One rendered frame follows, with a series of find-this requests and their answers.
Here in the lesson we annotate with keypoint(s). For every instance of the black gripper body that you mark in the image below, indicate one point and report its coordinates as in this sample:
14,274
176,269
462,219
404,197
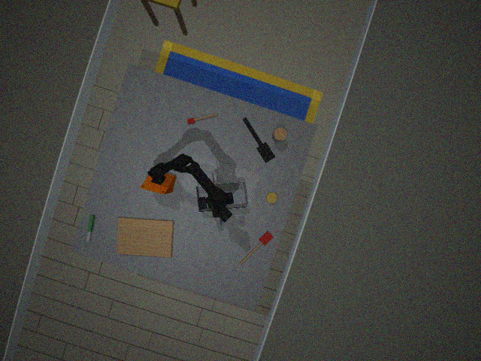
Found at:
203,204

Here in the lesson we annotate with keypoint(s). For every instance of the red spatula with wooden handle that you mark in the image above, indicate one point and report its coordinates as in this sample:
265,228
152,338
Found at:
264,240

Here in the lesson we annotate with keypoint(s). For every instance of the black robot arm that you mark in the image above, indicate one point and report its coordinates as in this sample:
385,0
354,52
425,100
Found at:
217,199

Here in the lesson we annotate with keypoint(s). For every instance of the yellow flat disc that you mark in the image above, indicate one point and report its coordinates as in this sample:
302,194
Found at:
271,197

